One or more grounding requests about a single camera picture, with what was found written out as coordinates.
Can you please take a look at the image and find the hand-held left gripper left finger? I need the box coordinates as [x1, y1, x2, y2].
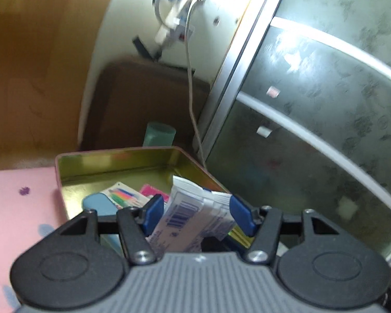
[59, 194, 165, 265]

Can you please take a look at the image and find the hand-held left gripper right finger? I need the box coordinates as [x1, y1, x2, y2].
[229, 195, 341, 265]

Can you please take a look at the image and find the pink packet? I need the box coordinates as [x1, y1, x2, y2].
[139, 184, 170, 204]

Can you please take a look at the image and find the blue and white tissue packet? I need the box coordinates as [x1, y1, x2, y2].
[148, 175, 237, 255]

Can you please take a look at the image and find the light blue case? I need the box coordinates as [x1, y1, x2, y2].
[82, 193, 123, 255]

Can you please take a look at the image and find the pink biscuit tin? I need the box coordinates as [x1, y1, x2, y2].
[55, 146, 251, 251]

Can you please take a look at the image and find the colourful striped printed card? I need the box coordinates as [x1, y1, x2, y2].
[101, 182, 150, 210]

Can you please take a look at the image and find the teal cup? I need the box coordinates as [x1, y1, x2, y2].
[143, 121, 176, 147]

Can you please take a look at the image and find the brown case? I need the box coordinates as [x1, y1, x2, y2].
[80, 57, 211, 157]

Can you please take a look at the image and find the frosted glass sliding door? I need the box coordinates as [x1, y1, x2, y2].
[192, 0, 391, 268]

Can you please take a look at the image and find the pink floral tablecloth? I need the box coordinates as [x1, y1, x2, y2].
[0, 166, 64, 313]

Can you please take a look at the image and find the white power strip with plugs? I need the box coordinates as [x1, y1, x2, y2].
[152, 0, 225, 44]

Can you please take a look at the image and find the wooden board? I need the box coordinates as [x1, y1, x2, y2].
[0, 0, 122, 170]

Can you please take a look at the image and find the white cable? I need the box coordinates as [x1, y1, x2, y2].
[184, 0, 209, 167]

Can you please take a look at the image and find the black strap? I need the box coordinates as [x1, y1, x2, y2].
[132, 36, 163, 62]

